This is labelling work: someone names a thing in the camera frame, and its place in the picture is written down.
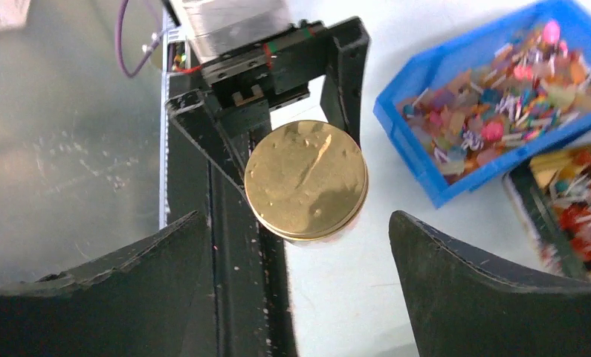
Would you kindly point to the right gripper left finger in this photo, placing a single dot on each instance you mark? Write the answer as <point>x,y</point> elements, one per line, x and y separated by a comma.
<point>134,301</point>

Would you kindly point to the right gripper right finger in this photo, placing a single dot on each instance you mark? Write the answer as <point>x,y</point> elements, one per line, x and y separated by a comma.
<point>464,301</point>

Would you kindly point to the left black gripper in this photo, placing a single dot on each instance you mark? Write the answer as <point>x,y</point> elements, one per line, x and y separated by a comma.
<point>238,90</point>

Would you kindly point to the round gold jar lid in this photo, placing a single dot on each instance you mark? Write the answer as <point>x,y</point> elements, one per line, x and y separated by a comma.
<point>307,181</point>

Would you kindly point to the blue plastic candy bin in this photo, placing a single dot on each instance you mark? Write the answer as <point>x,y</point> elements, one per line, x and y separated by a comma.
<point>473,107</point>

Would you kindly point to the tin of stick candies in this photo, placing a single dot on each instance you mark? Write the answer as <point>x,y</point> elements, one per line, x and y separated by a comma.
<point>552,195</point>

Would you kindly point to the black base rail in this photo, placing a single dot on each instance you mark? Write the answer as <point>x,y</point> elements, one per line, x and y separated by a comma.
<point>241,303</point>

